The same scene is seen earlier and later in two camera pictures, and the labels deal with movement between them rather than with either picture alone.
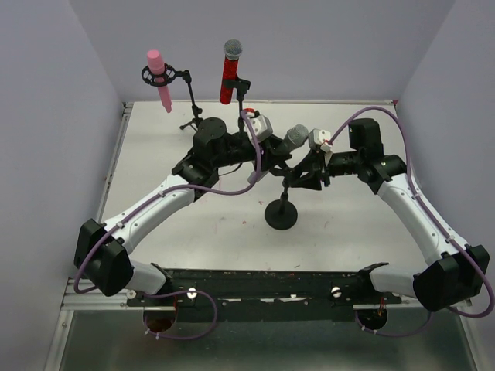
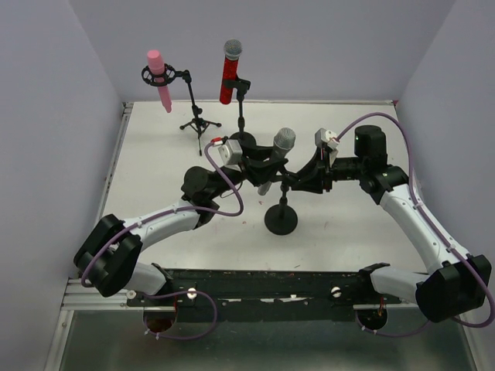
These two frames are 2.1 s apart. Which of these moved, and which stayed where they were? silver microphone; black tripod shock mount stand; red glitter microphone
Moved: silver microphone
Stayed: black tripod shock mount stand; red glitter microphone
